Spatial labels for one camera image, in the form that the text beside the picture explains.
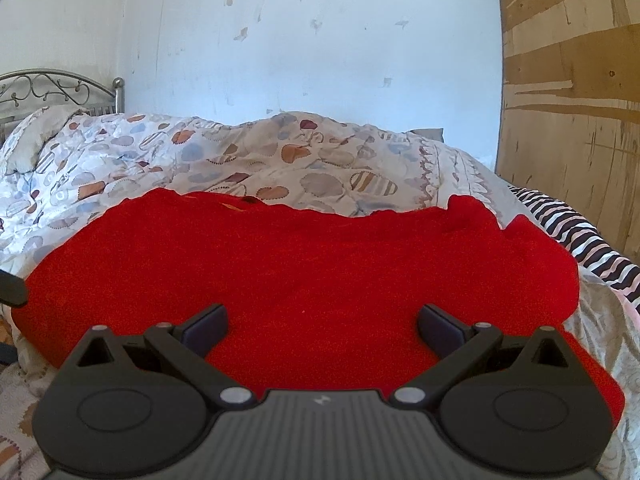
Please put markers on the black white striped sheet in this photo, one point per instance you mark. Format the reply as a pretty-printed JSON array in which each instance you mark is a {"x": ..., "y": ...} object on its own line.
[{"x": 580, "y": 230}]

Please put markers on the grey pillow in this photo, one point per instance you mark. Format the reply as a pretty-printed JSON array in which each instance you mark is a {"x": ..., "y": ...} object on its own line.
[{"x": 429, "y": 135}]

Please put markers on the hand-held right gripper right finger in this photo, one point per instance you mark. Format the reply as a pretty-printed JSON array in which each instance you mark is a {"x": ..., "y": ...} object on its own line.
[{"x": 440, "y": 328}]

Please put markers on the red knitted sweater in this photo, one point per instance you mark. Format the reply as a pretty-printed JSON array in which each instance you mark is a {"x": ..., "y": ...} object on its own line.
[{"x": 320, "y": 270}]

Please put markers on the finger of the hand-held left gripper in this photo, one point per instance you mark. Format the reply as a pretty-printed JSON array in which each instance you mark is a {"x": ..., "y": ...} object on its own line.
[{"x": 12, "y": 290}]

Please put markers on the printed white quilt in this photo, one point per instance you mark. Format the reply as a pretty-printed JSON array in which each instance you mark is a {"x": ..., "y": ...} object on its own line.
[{"x": 200, "y": 155}]

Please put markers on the metal bed headboard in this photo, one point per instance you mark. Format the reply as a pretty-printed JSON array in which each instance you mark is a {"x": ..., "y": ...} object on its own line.
[{"x": 45, "y": 90}]

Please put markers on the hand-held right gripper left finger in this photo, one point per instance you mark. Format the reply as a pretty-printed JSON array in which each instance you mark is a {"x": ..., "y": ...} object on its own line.
[{"x": 207, "y": 328}]

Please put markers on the wooden board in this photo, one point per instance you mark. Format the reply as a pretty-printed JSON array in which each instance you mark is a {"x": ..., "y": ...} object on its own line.
[{"x": 570, "y": 85}]

